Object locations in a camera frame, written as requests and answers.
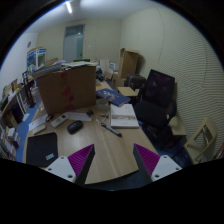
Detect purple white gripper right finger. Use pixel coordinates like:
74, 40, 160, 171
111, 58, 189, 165
133, 144, 181, 182

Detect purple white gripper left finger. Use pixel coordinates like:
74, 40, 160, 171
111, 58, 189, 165
46, 144, 95, 186

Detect black IBM mouse pad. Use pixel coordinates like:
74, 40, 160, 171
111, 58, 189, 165
26, 132, 58, 167

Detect black computer mouse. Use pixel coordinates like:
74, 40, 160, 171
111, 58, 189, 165
67, 120, 83, 134

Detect light wooden folding chair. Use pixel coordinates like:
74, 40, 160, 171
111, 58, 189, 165
184, 117, 217, 164

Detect white remote control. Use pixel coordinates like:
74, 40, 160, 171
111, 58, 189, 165
51, 114, 68, 128

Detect white paper sheet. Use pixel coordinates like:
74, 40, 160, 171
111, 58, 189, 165
66, 112, 92, 122

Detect black marker pen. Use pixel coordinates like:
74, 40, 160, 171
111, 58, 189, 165
101, 122, 122, 137

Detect white keyboard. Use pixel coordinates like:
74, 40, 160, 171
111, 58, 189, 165
29, 114, 47, 131

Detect white closed book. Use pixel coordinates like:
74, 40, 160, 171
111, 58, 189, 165
110, 104, 139, 128

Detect black office chair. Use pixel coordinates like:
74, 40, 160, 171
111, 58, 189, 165
133, 68, 178, 129

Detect clear glass jar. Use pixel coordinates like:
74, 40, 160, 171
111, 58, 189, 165
96, 98, 109, 112

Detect dark blue book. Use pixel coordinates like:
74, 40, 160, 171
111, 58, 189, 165
96, 88, 130, 107

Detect large brown cardboard box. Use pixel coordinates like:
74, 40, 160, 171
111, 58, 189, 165
34, 65, 96, 115

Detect small wooden side table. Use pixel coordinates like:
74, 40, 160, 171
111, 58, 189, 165
118, 87, 137, 97

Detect tall open cardboard box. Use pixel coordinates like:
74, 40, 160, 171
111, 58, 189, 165
118, 48, 140, 78

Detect blue white printed box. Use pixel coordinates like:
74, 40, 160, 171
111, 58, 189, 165
27, 48, 46, 72

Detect white door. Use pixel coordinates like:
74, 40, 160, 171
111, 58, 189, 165
63, 25, 84, 62

